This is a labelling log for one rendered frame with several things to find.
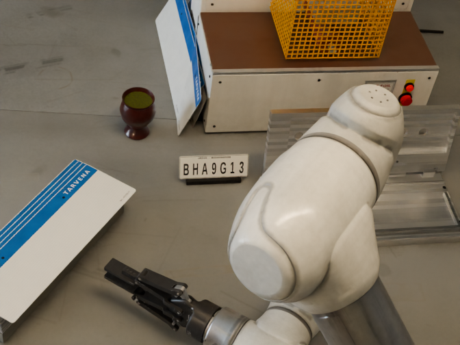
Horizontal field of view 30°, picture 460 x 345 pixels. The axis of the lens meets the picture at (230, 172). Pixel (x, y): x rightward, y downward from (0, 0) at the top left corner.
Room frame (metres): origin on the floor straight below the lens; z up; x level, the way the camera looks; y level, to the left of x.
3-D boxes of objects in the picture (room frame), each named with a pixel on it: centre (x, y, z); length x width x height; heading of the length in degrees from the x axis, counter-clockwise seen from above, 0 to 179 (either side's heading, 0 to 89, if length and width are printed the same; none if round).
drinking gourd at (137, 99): (1.47, 0.24, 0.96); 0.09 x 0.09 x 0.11
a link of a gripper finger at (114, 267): (0.98, 0.17, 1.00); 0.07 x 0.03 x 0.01; 67
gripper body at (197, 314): (0.92, 0.03, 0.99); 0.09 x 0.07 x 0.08; 67
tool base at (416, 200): (1.33, -0.31, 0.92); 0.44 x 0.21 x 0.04; 106
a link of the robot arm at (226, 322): (0.89, -0.04, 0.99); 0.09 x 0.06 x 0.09; 157
